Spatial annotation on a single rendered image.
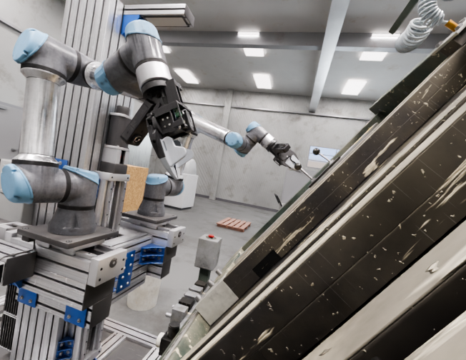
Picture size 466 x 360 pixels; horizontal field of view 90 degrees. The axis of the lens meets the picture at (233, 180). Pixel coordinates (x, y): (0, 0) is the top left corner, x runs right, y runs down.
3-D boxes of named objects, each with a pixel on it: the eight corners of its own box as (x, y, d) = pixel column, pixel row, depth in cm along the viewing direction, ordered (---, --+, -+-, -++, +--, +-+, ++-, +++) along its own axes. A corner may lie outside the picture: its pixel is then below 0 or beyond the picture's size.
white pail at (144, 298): (139, 290, 242) (146, 246, 241) (165, 298, 234) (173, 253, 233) (117, 305, 211) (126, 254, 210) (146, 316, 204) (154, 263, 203)
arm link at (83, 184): (102, 206, 89) (108, 171, 89) (63, 207, 77) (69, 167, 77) (84, 200, 95) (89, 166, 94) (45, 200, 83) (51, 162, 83)
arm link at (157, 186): (138, 195, 131) (142, 171, 131) (154, 195, 144) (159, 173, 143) (154, 199, 127) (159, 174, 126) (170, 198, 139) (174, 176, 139)
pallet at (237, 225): (242, 233, 565) (243, 229, 565) (214, 226, 587) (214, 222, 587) (252, 226, 672) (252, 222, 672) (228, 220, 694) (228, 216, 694)
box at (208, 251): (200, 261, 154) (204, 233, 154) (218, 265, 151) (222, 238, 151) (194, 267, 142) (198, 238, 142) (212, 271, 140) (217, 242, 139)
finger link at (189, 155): (196, 173, 51) (184, 133, 51) (172, 181, 52) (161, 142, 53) (201, 173, 54) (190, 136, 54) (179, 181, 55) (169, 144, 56)
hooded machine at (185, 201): (174, 204, 817) (182, 158, 814) (193, 208, 797) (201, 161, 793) (161, 206, 737) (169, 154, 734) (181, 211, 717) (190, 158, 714)
